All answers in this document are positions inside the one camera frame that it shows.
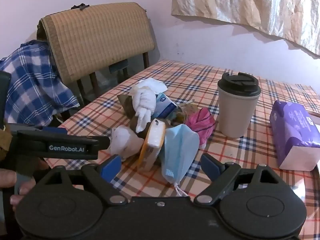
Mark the blue plaid cloth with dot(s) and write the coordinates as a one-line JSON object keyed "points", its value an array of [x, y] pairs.
{"points": [[32, 80]]}

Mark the blue face mask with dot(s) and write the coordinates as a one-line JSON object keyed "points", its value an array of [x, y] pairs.
{"points": [[177, 150]]}

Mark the white nubby cloth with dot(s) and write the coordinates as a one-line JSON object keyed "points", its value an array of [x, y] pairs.
{"points": [[145, 100]]}

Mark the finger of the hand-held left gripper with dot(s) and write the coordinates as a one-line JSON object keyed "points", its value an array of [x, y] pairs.
{"points": [[80, 138]]}

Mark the person's left hand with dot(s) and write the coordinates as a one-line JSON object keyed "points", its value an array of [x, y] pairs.
{"points": [[7, 177]]}

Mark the yellow white sponge box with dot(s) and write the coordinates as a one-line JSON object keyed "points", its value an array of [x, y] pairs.
{"points": [[152, 142]]}

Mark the white face mask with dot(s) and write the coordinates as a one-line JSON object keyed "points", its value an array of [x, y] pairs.
{"points": [[127, 140]]}

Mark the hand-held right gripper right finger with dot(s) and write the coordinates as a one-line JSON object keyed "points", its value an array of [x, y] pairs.
{"points": [[210, 166]]}

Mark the beige cup with black lid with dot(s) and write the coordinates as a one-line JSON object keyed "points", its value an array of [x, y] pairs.
{"points": [[236, 115]]}

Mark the pink cloth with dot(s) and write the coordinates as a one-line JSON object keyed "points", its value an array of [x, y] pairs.
{"points": [[200, 122]]}

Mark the blue tissue packet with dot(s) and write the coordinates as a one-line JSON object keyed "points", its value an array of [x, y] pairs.
{"points": [[165, 105]]}

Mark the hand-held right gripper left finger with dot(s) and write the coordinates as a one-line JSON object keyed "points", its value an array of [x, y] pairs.
{"points": [[112, 166]]}

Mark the cream satin curtain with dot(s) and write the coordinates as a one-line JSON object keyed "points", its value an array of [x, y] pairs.
{"points": [[237, 0]]}

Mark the dark blue box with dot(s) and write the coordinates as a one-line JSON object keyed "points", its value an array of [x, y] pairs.
{"points": [[118, 67]]}

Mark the purple tissue pack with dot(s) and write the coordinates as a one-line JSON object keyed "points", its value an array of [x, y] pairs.
{"points": [[292, 130]]}

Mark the dark wooden chair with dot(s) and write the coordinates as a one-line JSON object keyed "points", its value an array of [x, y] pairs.
{"points": [[146, 60]]}

